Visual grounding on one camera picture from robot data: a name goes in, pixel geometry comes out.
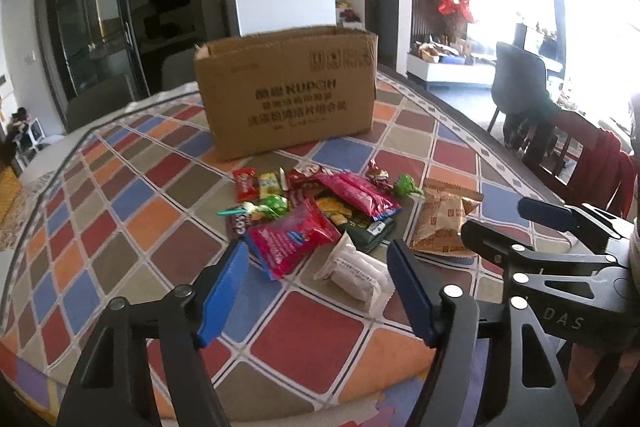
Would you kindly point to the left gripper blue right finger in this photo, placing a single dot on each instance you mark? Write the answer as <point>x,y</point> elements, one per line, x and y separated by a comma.
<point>407,275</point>

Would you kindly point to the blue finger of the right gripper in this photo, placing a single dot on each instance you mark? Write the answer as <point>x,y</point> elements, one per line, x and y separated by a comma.
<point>490,244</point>
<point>554,217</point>

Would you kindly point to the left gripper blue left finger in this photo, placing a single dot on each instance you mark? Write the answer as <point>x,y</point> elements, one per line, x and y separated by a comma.
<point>216,289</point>

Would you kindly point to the beige orange snack bag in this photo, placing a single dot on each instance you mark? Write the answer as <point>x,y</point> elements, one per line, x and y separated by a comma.
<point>445,209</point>

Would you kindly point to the right hand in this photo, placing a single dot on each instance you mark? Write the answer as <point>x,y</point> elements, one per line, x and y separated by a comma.
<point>589,369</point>

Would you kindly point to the dark wooden chair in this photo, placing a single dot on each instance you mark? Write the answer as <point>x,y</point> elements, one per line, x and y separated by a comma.
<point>591,166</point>

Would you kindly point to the brown cosy snack packet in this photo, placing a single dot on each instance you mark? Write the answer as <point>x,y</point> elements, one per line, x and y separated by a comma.
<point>238,223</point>

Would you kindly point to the pink snack bag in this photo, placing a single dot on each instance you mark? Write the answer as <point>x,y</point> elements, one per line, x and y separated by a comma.
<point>280,245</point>

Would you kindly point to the dark green snack bag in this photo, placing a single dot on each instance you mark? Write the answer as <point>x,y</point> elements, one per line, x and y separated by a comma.
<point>366,233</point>

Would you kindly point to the green wrapped lollipop left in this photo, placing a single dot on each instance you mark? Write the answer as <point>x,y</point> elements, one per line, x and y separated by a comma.
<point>273,207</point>

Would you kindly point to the colourful checkered tablecloth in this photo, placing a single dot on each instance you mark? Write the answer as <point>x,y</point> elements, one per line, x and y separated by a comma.
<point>128,238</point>

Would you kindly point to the long pink snack packet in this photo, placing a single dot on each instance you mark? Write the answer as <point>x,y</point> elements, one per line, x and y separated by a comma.
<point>360,194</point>

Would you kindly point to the red candy bar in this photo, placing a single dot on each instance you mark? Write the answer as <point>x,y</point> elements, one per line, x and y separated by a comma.
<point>245,184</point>

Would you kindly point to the yellow candy packet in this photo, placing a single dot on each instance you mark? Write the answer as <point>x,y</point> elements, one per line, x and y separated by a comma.
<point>270,184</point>

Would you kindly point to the red figure candy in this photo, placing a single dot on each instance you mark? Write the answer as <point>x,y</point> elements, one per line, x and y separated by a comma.
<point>379,177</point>

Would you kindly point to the dark grey dining chair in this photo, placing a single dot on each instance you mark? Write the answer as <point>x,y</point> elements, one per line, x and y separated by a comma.
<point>520,86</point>

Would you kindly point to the red white snack packet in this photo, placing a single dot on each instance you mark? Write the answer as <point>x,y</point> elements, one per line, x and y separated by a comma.
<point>304,179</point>

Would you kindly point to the white tv cabinet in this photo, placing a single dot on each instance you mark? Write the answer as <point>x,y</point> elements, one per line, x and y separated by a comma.
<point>479,75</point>

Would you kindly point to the brown cardboard box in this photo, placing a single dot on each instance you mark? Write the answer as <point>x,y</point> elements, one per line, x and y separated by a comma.
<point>289,87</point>

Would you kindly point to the grey chair behind table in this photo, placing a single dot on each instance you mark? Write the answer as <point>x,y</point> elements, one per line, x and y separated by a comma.
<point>100,100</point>
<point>178,69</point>

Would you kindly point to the red bow decoration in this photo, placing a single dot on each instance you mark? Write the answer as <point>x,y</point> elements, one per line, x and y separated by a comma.
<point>460,7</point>

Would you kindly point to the black glass sliding door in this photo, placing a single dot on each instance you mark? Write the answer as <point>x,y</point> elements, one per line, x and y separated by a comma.
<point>93,42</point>

